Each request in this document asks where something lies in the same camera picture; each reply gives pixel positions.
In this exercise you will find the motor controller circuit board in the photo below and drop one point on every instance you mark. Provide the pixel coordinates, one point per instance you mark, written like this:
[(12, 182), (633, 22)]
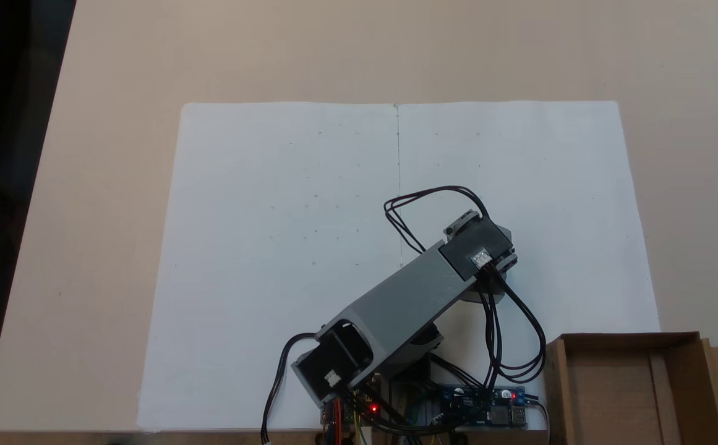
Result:
[(349, 417)]

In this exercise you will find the white paper sheet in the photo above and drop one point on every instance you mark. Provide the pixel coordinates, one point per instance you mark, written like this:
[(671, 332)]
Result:
[(550, 185), (260, 216)]

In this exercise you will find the brown cardboard box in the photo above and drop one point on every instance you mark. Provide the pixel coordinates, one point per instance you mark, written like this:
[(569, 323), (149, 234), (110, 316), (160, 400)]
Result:
[(618, 389)]

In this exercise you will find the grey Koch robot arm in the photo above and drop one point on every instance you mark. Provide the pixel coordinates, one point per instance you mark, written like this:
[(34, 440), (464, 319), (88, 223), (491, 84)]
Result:
[(408, 296)]

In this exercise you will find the blue power circuit board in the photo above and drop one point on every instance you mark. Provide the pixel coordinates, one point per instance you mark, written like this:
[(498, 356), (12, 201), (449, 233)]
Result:
[(507, 414)]

